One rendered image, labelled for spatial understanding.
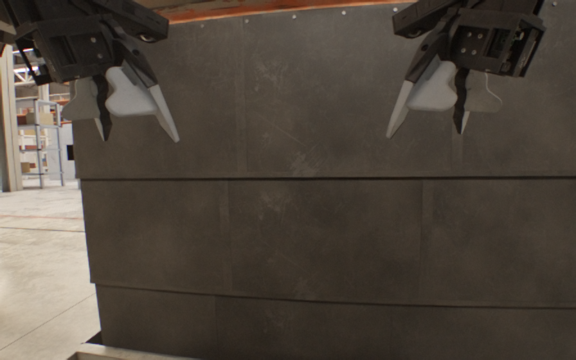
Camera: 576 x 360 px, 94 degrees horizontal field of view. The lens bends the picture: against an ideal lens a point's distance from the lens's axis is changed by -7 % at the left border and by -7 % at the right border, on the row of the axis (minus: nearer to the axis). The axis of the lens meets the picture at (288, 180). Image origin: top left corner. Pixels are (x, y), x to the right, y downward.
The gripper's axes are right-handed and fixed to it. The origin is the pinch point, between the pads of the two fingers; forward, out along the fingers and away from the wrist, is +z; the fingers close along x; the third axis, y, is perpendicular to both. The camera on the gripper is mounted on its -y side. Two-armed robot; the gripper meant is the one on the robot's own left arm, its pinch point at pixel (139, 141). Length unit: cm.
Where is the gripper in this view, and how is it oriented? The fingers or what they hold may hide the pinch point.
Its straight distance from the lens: 42.0
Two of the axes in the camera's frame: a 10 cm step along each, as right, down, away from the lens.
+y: -4.8, 4.9, -7.3
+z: 1.8, 8.6, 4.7
